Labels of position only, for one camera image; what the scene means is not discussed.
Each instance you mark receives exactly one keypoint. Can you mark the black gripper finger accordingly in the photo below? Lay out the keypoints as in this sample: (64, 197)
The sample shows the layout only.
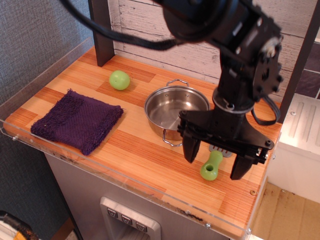
(190, 148)
(241, 166)

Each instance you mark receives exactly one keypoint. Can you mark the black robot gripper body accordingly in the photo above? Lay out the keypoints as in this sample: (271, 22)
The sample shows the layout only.
(228, 131)

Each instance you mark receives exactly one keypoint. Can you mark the green handled grey spatula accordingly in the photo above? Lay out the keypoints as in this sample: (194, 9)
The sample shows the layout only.
(210, 169)

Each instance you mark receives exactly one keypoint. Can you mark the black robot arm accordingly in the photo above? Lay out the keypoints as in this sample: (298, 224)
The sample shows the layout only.
(250, 43)

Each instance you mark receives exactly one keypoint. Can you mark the purple folded cloth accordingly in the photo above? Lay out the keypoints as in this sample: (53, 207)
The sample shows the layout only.
(78, 121)

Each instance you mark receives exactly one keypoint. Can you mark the stainless steel pot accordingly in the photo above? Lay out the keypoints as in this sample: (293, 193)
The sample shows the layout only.
(162, 108)

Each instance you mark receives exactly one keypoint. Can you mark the white toy sink unit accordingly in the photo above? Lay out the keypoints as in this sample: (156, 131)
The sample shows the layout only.
(295, 165)

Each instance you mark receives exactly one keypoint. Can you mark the green toy apple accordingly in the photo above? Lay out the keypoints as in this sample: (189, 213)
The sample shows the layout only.
(119, 80)

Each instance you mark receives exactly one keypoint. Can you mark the grey toy fridge front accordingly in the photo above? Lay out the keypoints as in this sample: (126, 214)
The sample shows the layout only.
(104, 211)

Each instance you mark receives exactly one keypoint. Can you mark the dark right shelf post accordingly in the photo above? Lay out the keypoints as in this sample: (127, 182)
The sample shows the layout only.
(302, 58)

